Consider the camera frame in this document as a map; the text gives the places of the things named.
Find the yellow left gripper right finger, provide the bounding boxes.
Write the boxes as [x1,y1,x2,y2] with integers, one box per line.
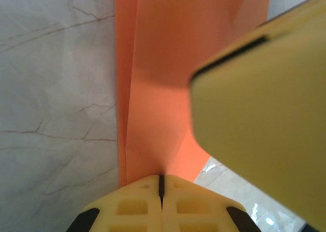
[160,174,260,232]

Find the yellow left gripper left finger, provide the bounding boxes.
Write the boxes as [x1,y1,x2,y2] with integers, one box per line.
[65,174,164,232]

